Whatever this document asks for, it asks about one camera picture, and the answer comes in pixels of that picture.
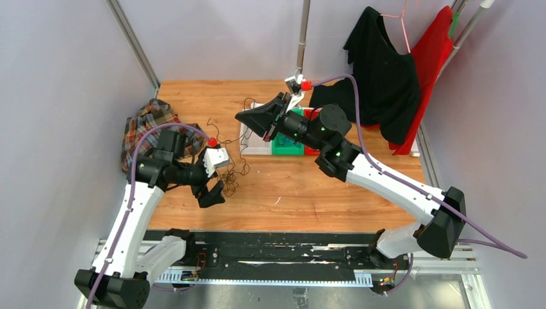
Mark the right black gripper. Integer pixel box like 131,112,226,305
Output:
234,93,324,153

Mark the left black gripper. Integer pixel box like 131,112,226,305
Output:
174,147,226,207

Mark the light blue cable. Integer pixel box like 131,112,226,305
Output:
277,134,301,149

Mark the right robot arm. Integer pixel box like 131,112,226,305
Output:
235,93,465,268

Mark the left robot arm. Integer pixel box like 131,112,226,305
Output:
74,129,230,308

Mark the white stand base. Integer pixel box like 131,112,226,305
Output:
250,102,341,118

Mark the white plastic bin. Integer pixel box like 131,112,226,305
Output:
238,123,272,155

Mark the green plastic bin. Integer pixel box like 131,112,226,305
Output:
270,131,304,156

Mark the red plastic bin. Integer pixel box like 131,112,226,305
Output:
304,108,335,155

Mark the plaid flannel shirt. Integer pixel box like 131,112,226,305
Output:
121,98,206,174

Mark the metal stand pole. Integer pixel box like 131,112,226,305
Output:
296,0,311,74

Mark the black t-shirt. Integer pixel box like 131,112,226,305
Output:
309,6,420,145

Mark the pink clothes hanger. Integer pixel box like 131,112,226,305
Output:
380,0,411,54

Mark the red garment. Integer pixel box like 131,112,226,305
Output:
388,6,453,155

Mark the green clothes hanger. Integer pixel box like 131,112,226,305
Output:
447,11,460,39

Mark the white garment rack pole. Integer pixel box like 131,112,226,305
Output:
437,0,495,79

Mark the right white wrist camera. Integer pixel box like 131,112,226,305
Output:
283,70,305,114

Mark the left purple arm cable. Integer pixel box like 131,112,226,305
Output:
85,122,219,309

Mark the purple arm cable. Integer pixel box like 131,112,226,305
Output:
301,74,528,297
85,122,219,309

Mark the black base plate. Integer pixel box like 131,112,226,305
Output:
174,231,409,282

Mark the aluminium frame rail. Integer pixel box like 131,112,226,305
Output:
75,230,491,308

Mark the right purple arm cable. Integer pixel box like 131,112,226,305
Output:
301,74,528,297

